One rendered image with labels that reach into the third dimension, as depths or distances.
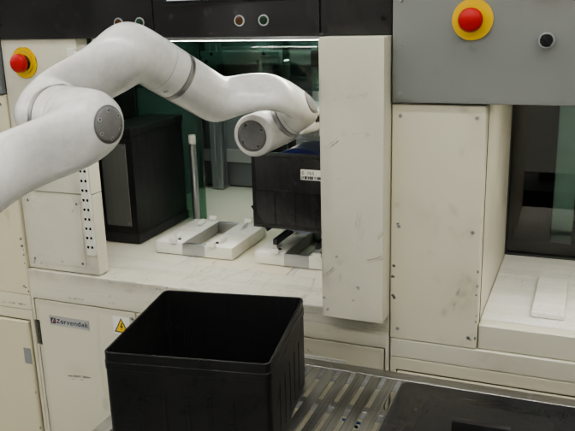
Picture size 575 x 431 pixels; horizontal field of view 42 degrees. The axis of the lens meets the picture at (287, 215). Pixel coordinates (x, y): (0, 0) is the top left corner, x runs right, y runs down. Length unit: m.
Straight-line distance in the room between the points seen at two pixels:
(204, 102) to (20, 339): 0.89
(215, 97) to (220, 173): 1.15
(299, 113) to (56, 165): 0.50
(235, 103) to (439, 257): 0.47
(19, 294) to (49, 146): 0.85
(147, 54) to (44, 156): 0.25
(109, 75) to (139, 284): 0.60
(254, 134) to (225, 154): 1.05
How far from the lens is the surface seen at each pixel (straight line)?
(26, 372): 2.03
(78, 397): 1.96
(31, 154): 1.15
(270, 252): 1.75
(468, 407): 1.21
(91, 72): 1.26
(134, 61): 1.26
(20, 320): 1.97
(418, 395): 1.23
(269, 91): 1.41
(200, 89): 1.35
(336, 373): 1.53
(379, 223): 1.38
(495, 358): 1.49
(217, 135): 2.48
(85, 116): 1.14
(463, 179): 1.38
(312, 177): 1.67
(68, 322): 1.88
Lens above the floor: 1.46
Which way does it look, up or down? 16 degrees down
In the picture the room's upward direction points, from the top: 2 degrees counter-clockwise
